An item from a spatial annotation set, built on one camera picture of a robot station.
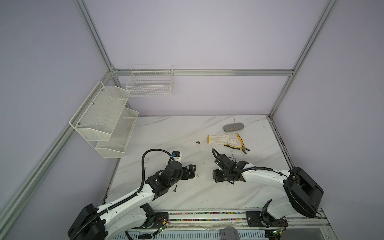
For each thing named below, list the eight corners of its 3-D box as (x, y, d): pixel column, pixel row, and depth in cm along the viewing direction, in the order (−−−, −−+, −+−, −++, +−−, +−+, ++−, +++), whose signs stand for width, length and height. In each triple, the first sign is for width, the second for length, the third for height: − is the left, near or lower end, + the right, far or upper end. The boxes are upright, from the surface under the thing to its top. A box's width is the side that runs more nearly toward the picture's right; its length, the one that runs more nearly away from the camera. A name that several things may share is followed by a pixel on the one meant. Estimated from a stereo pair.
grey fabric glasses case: (225, 132, 112) (225, 130, 109) (222, 127, 115) (223, 125, 113) (244, 128, 114) (245, 126, 112) (241, 124, 118) (242, 121, 115)
